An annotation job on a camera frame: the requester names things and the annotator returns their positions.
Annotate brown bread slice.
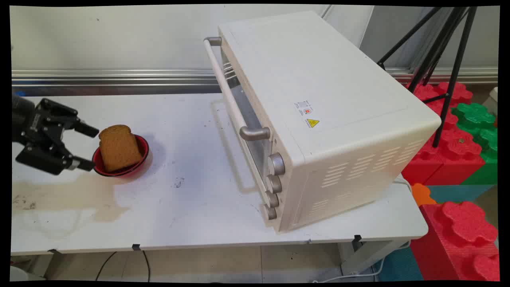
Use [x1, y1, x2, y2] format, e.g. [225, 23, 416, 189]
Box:
[98, 125, 143, 173]

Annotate white table leg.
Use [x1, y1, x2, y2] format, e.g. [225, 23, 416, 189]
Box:
[339, 239, 408, 276]

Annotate glass oven door with handle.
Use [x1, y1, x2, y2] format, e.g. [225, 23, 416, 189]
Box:
[203, 37, 275, 208]

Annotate green foam block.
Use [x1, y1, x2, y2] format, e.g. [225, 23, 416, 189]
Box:
[451, 103, 498, 185]

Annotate white label sticker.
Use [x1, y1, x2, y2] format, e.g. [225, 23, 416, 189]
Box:
[294, 100, 314, 117]

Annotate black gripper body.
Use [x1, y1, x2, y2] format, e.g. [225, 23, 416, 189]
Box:
[11, 95, 65, 146]

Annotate white power cable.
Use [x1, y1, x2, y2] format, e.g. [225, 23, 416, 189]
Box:
[313, 177, 413, 283]

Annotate large silver oven knob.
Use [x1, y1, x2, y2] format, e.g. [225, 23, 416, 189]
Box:
[267, 153, 286, 176]

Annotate black cable under table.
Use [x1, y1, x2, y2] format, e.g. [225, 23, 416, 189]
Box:
[95, 250, 151, 282]

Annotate orange foam piece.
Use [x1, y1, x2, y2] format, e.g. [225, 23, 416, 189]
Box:
[411, 183, 437, 207]

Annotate red bowl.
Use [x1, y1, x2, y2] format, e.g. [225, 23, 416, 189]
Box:
[92, 134, 150, 178]

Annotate large red foam block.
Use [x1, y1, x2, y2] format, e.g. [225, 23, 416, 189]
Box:
[402, 112, 486, 186]

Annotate teal foam mat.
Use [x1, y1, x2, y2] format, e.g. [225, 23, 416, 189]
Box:
[426, 185, 495, 204]

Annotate aluminium rail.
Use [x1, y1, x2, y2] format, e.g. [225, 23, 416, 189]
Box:
[11, 68, 498, 97]

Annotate black tripod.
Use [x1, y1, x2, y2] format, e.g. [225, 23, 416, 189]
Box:
[377, 6, 478, 148]

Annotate cream toaster oven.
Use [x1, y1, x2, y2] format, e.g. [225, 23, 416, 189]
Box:
[203, 10, 442, 234]

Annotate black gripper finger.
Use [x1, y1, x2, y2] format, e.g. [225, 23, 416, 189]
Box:
[15, 143, 97, 176]
[37, 98, 100, 138]

